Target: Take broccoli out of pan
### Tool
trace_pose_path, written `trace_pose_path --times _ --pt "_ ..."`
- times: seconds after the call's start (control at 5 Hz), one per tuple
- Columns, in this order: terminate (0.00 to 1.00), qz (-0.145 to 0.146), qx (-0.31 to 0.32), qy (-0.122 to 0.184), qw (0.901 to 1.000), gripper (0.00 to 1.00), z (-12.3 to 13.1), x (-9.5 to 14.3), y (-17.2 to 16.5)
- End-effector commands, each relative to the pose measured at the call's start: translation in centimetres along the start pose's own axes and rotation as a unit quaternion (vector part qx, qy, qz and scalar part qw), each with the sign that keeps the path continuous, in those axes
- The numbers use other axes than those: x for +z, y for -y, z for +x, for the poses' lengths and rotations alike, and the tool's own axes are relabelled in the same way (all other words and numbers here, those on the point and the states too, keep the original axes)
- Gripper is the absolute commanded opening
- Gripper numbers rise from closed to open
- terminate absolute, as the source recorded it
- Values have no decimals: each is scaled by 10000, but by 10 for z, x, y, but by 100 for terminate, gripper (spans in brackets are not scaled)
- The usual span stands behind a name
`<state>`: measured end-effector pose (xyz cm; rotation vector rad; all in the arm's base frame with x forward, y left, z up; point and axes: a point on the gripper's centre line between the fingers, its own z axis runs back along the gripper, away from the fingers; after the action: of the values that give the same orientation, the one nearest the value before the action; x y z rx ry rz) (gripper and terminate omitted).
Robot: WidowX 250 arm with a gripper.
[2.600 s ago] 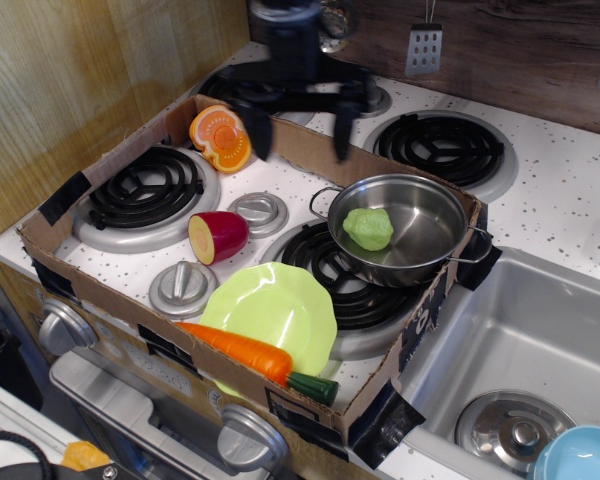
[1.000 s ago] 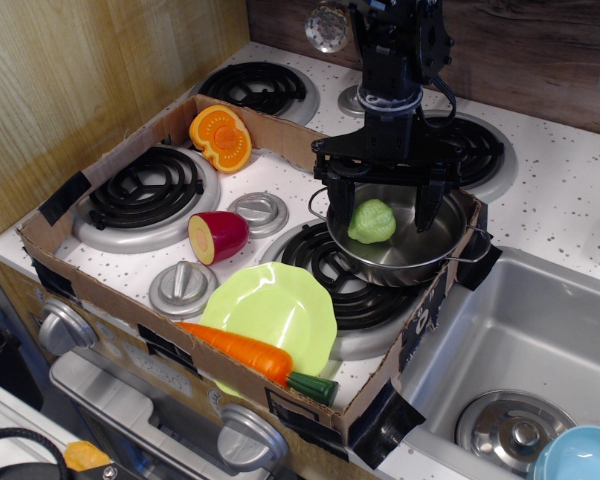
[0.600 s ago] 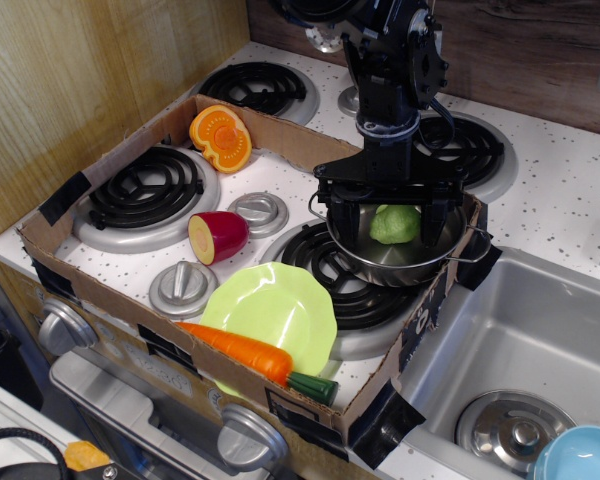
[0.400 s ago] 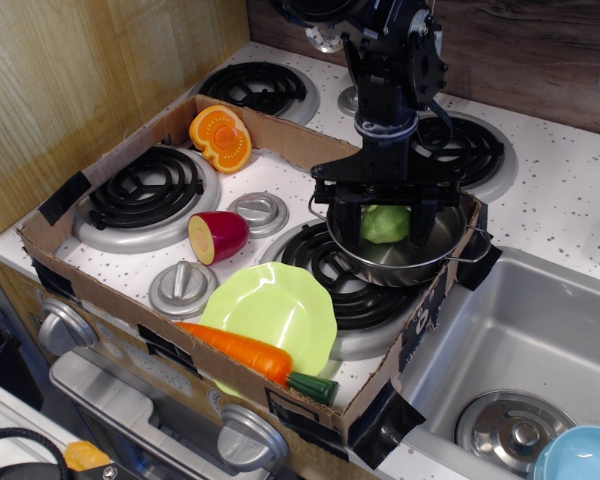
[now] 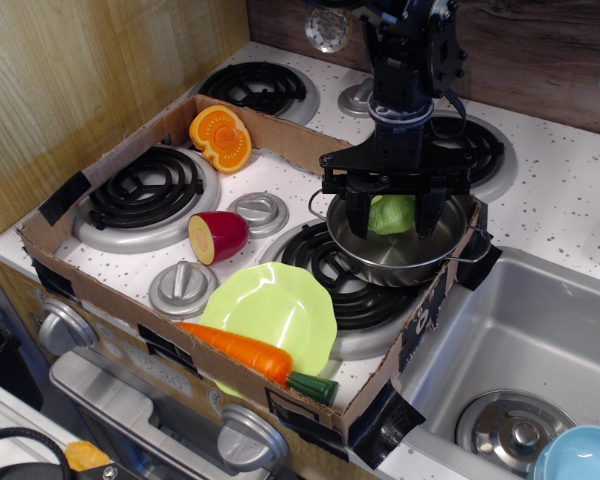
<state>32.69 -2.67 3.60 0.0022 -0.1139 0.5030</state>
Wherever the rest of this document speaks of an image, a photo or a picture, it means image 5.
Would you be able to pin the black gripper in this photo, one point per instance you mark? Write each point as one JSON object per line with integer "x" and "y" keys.
{"x": 398, "y": 158}

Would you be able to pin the green toy broccoli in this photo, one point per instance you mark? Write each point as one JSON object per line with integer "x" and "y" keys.
{"x": 391, "y": 214}

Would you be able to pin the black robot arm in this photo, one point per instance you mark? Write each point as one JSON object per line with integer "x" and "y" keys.
{"x": 416, "y": 57}

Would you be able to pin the stainless steel pan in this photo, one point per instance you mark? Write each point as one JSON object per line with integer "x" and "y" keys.
{"x": 405, "y": 259}

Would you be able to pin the back right black burner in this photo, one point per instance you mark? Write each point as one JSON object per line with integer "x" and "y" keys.
{"x": 496, "y": 164}

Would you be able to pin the black burner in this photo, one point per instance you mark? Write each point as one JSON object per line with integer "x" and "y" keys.
{"x": 268, "y": 88}
{"x": 496, "y": 164}
{"x": 369, "y": 317}
{"x": 146, "y": 206}

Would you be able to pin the silver stovetop knob back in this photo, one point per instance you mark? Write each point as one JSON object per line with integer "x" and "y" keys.
{"x": 354, "y": 100}

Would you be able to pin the silver stovetop knob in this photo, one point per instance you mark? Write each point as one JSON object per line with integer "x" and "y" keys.
{"x": 265, "y": 213}
{"x": 354, "y": 100}
{"x": 182, "y": 291}

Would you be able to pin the front right black burner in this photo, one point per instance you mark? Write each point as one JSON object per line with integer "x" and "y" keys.
{"x": 369, "y": 317}

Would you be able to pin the silver stovetop knob centre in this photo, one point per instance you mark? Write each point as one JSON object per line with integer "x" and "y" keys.
{"x": 265, "y": 213}

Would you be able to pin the light green plastic plate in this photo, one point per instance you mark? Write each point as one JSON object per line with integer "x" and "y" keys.
{"x": 281, "y": 305}

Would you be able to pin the back left black burner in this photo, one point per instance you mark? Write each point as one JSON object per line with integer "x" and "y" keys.
{"x": 268, "y": 88}

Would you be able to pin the red toy half fruit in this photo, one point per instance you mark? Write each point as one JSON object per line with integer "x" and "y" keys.
{"x": 217, "y": 236}

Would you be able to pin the stainless steel sink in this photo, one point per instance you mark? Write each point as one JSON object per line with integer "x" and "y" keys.
{"x": 531, "y": 326}

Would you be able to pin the hanging metal strainer ladle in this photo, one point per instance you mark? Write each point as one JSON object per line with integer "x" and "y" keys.
{"x": 328, "y": 30}

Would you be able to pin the orange toy pumpkin slice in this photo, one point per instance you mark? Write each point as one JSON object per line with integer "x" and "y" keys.
{"x": 222, "y": 138}

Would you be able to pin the orange toy carrot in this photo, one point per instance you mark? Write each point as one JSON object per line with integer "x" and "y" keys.
{"x": 272, "y": 362}

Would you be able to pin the brown cardboard fence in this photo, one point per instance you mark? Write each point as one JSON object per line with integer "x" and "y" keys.
{"x": 373, "y": 423}

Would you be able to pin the silver stovetop knob front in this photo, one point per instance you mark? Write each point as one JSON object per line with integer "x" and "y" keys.
{"x": 182, "y": 291}

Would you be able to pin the front left black burner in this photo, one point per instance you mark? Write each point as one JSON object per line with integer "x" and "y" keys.
{"x": 146, "y": 206}

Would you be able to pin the silver sink drain plug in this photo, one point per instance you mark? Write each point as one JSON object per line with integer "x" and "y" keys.
{"x": 510, "y": 428}

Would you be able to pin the silver oven knob right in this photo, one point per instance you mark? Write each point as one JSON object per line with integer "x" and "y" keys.
{"x": 246, "y": 442}

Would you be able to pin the silver oven knob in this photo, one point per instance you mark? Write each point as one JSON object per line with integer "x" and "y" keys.
{"x": 63, "y": 329}
{"x": 246, "y": 442}

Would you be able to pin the light blue bowl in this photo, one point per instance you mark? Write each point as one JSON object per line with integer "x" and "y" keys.
{"x": 574, "y": 454}

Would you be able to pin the silver oven knob left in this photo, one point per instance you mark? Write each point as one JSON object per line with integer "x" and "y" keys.
{"x": 63, "y": 329}

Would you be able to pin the yellow object bottom left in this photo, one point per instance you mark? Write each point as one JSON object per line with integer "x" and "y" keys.
{"x": 83, "y": 455}

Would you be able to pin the silver oven door handle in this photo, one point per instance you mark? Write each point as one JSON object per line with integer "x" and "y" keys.
{"x": 154, "y": 437}

